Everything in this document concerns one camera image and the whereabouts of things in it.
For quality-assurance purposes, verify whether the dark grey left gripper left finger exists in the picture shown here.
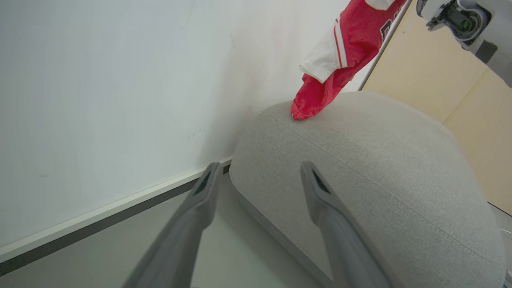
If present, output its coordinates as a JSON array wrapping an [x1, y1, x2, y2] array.
[[122, 162, 223, 288]]

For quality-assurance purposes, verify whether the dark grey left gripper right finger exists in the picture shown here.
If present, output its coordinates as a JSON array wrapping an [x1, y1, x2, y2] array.
[[300, 161, 393, 288]]

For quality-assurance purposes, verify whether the red and white jersey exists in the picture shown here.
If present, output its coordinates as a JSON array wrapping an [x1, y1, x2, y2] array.
[[291, 0, 408, 121]]

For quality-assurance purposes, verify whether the light grey fabric seat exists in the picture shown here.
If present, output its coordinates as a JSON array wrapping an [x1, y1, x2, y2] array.
[[229, 90, 507, 288]]

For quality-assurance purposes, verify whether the white baseboard with dark strip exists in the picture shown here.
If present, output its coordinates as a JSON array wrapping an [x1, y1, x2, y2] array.
[[0, 156, 233, 277]]

